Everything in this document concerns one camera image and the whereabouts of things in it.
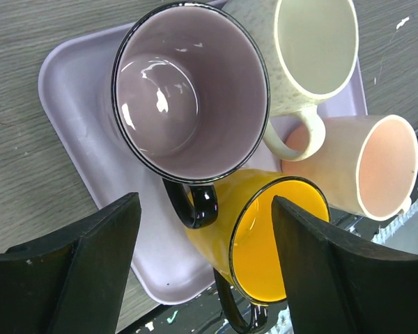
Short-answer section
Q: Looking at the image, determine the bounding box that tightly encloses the yellow mug black handle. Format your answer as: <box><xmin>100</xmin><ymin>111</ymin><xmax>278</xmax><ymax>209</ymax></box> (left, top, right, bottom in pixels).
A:
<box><xmin>184</xmin><ymin>168</ymin><xmax>332</xmax><ymax>334</ymax></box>

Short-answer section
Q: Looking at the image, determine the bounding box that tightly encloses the cream speckled mug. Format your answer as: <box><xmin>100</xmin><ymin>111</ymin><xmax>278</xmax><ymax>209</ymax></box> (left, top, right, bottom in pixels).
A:
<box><xmin>222</xmin><ymin>0</ymin><xmax>359</xmax><ymax>161</ymax></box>

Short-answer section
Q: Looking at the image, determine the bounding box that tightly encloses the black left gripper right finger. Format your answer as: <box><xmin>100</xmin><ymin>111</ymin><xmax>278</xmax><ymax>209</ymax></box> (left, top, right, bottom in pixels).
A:
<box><xmin>271</xmin><ymin>196</ymin><xmax>418</xmax><ymax>333</ymax></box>

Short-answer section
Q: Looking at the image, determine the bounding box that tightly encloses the white slotted cable duct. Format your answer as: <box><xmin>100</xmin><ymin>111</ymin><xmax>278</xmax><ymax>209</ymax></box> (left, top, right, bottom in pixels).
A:
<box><xmin>346</xmin><ymin>199</ymin><xmax>418</xmax><ymax>245</ymax></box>

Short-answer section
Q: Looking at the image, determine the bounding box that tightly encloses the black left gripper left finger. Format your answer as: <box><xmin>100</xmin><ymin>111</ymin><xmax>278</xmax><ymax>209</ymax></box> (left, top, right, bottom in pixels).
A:
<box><xmin>0</xmin><ymin>193</ymin><xmax>141</xmax><ymax>333</ymax></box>

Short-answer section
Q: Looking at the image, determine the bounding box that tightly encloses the lavender plastic tray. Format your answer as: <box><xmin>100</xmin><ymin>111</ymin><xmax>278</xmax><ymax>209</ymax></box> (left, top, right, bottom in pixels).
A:
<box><xmin>38</xmin><ymin>20</ymin><xmax>367</xmax><ymax>305</ymax></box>

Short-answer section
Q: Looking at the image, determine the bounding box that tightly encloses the pink mug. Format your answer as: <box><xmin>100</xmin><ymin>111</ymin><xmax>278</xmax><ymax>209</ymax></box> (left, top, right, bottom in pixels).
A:
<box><xmin>281</xmin><ymin>115</ymin><xmax>418</xmax><ymax>221</ymax></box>

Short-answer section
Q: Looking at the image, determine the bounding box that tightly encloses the purple mug black handle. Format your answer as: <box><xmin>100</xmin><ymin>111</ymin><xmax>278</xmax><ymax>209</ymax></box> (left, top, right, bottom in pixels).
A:
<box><xmin>97</xmin><ymin>1</ymin><xmax>270</xmax><ymax>229</ymax></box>

